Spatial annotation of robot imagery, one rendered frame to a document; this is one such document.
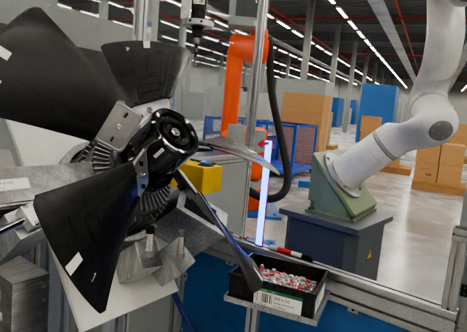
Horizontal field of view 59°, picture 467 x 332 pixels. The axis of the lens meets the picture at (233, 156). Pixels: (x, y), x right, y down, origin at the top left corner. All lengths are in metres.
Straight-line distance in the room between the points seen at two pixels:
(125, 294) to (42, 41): 0.54
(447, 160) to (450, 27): 7.11
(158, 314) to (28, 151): 1.34
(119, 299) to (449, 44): 1.07
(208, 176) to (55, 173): 0.63
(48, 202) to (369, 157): 1.07
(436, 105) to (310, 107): 7.64
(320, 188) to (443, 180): 7.01
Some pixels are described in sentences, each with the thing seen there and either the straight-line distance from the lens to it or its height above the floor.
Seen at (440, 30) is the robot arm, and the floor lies 1.54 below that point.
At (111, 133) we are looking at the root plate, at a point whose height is 1.21.
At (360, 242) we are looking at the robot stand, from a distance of 1.45.
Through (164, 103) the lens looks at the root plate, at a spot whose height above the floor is 1.28.
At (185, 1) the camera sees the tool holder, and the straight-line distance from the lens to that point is 0.97.
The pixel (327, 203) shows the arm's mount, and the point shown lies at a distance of 1.48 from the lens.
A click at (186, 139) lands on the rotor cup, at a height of 1.21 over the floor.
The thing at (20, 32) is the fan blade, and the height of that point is 1.38.
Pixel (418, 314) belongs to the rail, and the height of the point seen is 0.83.
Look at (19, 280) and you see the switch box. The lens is 1.12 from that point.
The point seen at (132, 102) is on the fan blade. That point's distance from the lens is 0.99.
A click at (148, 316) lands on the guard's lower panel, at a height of 0.26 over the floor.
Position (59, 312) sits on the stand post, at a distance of 1.28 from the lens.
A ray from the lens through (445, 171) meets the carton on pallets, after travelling 8.41.
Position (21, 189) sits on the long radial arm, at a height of 1.11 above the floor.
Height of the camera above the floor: 1.29
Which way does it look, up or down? 8 degrees down
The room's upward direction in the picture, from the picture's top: 5 degrees clockwise
